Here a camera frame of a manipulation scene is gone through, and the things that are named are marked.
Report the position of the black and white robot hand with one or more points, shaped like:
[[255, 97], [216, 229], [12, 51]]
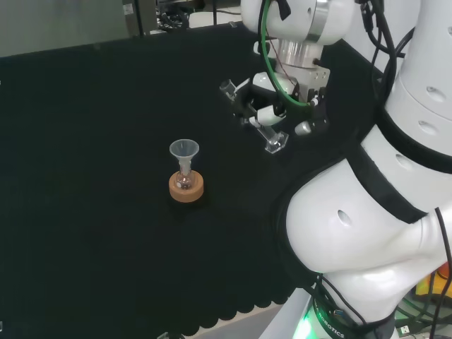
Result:
[[265, 114]]

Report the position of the clear graduated cylinder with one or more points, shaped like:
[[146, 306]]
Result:
[[275, 141]]

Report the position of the small round-bottom glass flask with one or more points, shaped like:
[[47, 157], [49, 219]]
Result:
[[184, 181]]

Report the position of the clear plastic funnel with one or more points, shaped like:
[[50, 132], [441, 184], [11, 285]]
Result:
[[183, 148]]

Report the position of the small metal cloth clip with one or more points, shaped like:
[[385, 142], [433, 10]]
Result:
[[232, 24]]

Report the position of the black bench cloth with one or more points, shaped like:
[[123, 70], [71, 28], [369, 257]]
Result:
[[88, 141]]

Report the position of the yellow stop button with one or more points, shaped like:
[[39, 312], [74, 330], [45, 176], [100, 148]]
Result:
[[425, 286]]

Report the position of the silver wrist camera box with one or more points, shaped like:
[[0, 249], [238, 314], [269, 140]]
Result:
[[303, 129]]

